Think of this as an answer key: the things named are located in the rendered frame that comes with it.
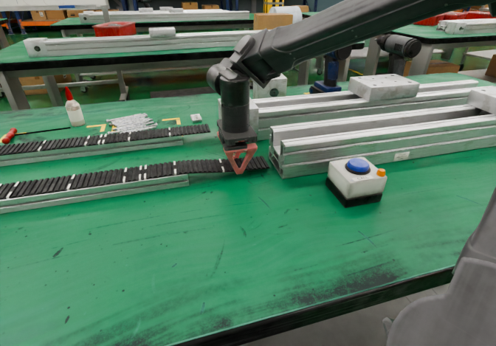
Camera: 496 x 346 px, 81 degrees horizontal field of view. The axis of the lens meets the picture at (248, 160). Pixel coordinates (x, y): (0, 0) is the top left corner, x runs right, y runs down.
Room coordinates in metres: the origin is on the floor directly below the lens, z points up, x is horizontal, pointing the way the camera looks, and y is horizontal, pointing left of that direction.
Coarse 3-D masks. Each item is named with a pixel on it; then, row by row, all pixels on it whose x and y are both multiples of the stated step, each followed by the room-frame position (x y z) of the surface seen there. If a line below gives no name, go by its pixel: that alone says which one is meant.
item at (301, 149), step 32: (288, 128) 0.60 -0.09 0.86; (320, 128) 0.62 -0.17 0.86; (352, 128) 0.64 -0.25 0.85; (384, 128) 0.60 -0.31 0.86; (416, 128) 0.60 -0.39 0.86; (448, 128) 0.62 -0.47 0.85; (480, 128) 0.65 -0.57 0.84; (288, 160) 0.52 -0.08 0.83; (320, 160) 0.55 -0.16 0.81; (384, 160) 0.58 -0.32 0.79
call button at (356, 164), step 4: (348, 160) 0.48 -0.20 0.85; (352, 160) 0.48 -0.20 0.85; (356, 160) 0.48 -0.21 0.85; (360, 160) 0.48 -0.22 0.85; (364, 160) 0.48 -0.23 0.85; (348, 164) 0.47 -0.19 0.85; (352, 164) 0.47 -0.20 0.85; (356, 164) 0.47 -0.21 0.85; (360, 164) 0.47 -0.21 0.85; (364, 164) 0.47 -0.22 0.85; (368, 164) 0.47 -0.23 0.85; (352, 168) 0.46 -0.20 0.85; (356, 168) 0.46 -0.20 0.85; (360, 168) 0.45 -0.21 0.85; (364, 168) 0.45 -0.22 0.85; (368, 168) 0.46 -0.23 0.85
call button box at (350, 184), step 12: (336, 168) 0.47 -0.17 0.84; (348, 168) 0.47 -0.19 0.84; (372, 168) 0.47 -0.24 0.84; (336, 180) 0.47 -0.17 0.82; (348, 180) 0.43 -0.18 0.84; (360, 180) 0.43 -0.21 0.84; (372, 180) 0.44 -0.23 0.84; (384, 180) 0.44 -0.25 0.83; (336, 192) 0.46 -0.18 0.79; (348, 192) 0.43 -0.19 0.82; (360, 192) 0.43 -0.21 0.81; (372, 192) 0.44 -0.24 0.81; (348, 204) 0.43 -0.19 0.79; (360, 204) 0.43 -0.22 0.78
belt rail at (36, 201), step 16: (176, 176) 0.49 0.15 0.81; (64, 192) 0.44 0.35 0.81; (80, 192) 0.45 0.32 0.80; (96, 192) 0.46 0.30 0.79; (112, 192) 0.46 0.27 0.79; (128, 192) 0.47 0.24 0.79; (144, 192) 0.47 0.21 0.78; (0, 208) 0.41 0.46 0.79; (16, 208) 0.42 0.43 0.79; (32, 208) 0.42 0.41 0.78
